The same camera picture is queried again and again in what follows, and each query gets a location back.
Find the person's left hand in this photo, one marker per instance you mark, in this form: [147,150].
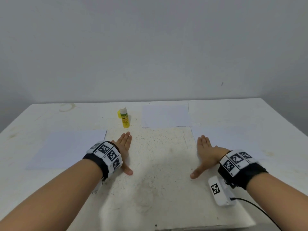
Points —
[122,151]

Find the person's right hand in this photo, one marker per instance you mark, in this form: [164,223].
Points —
[209,154]

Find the stack of white paper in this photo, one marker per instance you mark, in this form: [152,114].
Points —
[67,149]
[236,139]

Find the yellow glue stick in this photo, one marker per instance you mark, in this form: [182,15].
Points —
[125,118]

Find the yellow glue cap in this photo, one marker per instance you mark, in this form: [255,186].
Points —
[119,114]

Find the glued white paper sheet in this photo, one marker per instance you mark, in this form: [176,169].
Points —
[166,115]

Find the person's left forearm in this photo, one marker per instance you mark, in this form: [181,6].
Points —
[43,202]

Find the person's right forearm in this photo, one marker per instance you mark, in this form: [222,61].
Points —
[284,204]

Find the black marker wristband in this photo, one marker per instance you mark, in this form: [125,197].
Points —
[240,168]
[105,158]

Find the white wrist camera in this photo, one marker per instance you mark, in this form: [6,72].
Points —
[100,185]
[221,190]

